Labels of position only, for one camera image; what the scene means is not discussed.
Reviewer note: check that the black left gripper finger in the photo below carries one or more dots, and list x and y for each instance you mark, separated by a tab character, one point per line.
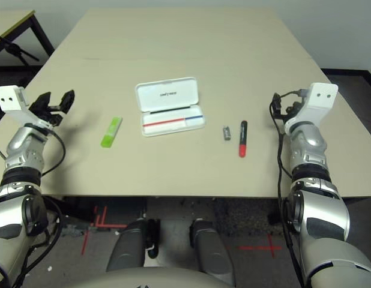
68	100
45	99

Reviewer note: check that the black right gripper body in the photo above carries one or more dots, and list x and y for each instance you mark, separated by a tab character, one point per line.
293	109

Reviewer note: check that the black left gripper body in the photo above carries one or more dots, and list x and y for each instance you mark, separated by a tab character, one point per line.
49	115

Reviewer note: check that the green highlighter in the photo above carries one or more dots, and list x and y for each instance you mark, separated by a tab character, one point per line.
111	133

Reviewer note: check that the black marker red cap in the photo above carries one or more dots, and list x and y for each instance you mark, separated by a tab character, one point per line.
243	141

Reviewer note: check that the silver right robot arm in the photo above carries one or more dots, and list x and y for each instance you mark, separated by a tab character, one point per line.
311	150

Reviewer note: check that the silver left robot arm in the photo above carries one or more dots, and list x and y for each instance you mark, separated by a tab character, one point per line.
17	150

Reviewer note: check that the white plastic pencil case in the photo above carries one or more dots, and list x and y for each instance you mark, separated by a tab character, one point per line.
167	96

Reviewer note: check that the black tripod stand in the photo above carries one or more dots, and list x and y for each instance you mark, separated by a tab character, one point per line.
14	49

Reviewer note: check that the black-legged side table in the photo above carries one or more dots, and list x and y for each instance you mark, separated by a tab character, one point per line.
11	22

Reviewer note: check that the grey robot left leg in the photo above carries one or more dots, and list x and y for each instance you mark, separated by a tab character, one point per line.
128	249

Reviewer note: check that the grey robot leg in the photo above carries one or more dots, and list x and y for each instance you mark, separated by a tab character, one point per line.
128	249
211	249

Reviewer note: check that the grey robot right leg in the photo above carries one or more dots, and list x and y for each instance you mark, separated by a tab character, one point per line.
211	249

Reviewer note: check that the grey robot torso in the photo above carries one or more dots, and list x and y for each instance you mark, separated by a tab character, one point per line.
149	279

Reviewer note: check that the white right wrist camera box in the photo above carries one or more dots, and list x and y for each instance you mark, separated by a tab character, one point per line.
320	99

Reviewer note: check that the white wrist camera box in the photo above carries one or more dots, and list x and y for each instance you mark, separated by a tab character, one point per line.
320	99
10	99

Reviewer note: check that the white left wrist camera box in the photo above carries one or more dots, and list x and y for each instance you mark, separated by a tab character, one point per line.
10	99

